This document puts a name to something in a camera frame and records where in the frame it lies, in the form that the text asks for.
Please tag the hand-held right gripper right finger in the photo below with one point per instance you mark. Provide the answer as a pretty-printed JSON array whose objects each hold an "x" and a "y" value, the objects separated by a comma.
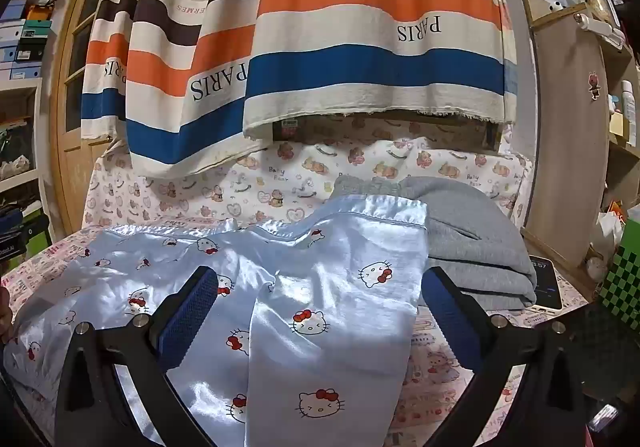
[{"x": 450, "y": 322}]

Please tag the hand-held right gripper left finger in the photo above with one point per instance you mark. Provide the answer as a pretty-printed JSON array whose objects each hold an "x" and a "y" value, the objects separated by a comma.
[{"x": 191, "y": 317}]

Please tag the light blue satin pants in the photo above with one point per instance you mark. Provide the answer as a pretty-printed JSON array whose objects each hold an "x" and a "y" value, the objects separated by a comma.
[{"x": 310, "y": 272}]

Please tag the green storage box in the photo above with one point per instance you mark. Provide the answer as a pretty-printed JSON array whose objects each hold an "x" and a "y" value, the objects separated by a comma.
[{"x": 36, "y": 234}]

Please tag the pink printed bed sheet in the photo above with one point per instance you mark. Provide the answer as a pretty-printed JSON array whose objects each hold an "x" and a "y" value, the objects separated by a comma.
[{"x": 435, "y": 367}]

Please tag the grey sweatpants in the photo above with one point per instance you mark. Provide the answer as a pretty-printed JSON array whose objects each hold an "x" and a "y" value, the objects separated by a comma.
[{"x": 475, "y": 237}]

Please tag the white shelf unit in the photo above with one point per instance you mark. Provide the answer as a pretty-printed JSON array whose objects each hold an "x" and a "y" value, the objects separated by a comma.
[{"x": 20, "y": 127}]

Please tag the wooden door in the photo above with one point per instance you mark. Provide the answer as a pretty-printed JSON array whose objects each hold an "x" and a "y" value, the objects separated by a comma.
[{"x": 70, "y": 137}]

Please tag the bear print bed sheet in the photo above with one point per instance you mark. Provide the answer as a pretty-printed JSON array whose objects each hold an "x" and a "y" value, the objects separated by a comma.
[{"x": 250, "y": 187}]

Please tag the green checkered box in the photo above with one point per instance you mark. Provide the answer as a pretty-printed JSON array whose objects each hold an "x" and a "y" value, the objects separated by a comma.
[{"x": 625, "y": 272}]

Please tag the white plastic bag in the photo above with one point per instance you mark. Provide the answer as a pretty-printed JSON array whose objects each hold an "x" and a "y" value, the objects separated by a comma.
[{"x": 607, "y": 229}]

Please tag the stack of storage boxes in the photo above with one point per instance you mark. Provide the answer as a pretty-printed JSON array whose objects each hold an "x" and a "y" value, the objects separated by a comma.
[{"x": 27, "y": 37}]

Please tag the wooden cabinet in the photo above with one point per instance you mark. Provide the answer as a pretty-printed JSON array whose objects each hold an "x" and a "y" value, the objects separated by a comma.
[{"x": 565, "y": 152}]

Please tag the bear sticker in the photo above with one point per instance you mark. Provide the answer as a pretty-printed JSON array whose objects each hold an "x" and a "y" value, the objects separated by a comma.
[{"x": 594, "y": 84}]

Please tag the striped hanging cloth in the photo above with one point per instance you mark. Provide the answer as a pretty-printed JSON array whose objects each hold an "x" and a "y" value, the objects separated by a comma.
[{"x": 375, "y": 27}]

